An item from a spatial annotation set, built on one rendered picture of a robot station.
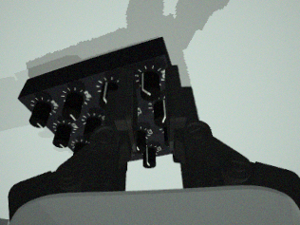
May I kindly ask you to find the black knob box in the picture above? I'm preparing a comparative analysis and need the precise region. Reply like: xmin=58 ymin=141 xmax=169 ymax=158
xmin=17 ymin=37 xmax=173 ymax=168

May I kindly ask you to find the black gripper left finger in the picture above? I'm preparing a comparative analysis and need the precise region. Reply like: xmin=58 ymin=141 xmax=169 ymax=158
xmin=8 ymin=67 xmax=138 ymax=222

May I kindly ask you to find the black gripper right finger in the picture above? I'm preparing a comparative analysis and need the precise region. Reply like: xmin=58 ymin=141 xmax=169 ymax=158
xmin=164 ymin=65 xmax=300 ymax=210

